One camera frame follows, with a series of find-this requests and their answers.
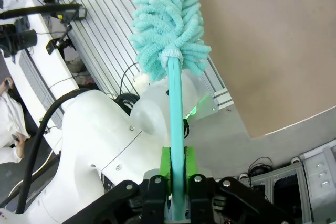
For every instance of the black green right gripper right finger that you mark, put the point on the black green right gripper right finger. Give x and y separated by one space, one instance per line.
199 200

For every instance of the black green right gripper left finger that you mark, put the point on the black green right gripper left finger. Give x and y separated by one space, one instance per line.
155 200

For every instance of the teal microfibre duster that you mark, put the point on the teal microfibre duster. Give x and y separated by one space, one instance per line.
162 11

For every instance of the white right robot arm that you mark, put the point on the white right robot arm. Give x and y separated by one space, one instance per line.
92 134

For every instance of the white desk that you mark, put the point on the white desk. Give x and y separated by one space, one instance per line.
56 69

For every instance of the person in white coat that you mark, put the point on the person in white coat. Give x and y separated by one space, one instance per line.
8 119

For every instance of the grey keyboard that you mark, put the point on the grey keyboard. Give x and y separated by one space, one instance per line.
34 79

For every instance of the slotted aluminium base plate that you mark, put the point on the slotted aluminium base plate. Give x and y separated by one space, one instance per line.
105 37

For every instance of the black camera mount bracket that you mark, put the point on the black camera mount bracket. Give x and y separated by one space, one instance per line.
52 45

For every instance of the small silver camera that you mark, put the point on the small silver camera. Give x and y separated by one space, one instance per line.
80 13

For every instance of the black camera with lens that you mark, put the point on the black camera with lens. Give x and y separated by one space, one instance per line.
21 41

